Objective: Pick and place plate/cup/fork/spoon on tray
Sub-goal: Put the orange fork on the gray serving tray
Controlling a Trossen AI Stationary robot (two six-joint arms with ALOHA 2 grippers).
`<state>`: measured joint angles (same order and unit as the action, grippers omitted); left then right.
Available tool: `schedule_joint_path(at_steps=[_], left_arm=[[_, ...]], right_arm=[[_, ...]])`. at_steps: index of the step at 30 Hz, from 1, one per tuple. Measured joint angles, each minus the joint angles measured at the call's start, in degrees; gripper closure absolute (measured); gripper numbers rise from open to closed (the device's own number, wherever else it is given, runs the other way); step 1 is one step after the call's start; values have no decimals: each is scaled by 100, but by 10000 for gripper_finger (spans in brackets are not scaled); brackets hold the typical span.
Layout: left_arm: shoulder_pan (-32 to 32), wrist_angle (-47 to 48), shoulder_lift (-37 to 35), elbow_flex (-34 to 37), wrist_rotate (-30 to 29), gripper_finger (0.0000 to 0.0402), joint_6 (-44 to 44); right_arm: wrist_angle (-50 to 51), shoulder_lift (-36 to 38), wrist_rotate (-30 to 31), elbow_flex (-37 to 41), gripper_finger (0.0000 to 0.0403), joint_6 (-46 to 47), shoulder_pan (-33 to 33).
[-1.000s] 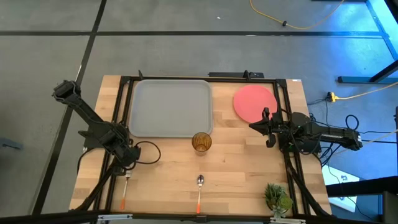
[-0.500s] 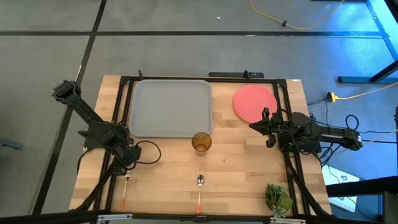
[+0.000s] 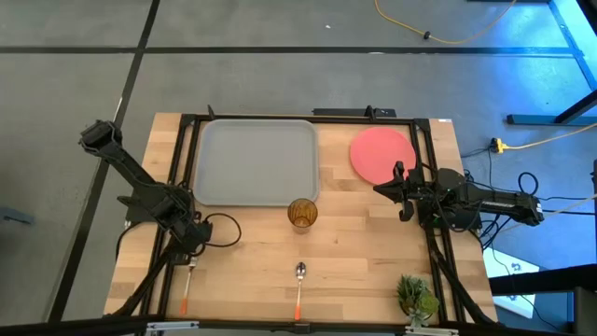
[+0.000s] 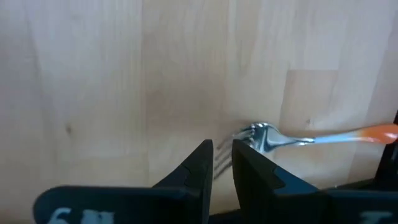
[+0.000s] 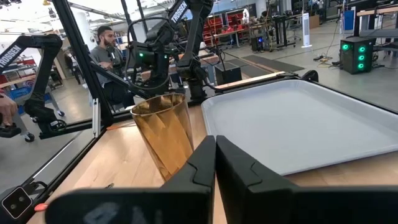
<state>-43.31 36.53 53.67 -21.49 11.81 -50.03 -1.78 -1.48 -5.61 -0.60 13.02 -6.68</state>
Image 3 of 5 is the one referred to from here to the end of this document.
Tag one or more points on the black desk leg frame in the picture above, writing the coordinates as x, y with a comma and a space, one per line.
550, 120

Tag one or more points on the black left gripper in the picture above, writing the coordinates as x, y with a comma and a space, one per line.
196, 235

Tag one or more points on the silver metal bracket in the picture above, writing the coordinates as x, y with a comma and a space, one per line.
431, 331
172, 326

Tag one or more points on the black mount bar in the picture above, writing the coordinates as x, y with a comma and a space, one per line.
345, 112

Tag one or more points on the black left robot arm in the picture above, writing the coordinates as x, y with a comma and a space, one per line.
135, 175

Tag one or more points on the black aluminium crossbar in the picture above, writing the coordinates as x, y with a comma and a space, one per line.
70, 326

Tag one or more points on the small green succulent plant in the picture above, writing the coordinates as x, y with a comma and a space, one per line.
415, 296

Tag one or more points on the red round plate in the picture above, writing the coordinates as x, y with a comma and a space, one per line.
380, 154

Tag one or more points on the black metal beam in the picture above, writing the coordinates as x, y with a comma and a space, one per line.
550, 279

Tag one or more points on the grey plastic tray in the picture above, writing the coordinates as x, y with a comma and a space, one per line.
256, 163

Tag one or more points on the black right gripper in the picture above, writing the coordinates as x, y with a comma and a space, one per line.
412, 191

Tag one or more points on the black aluminium table frame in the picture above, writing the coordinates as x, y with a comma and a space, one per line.
423, 126

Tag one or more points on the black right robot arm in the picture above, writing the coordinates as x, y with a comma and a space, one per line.
494, 203

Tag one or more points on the grey-blue floor object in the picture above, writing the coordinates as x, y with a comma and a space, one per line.
14, 216

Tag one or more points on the white sheet with blue print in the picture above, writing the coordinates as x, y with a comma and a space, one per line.
503, 261

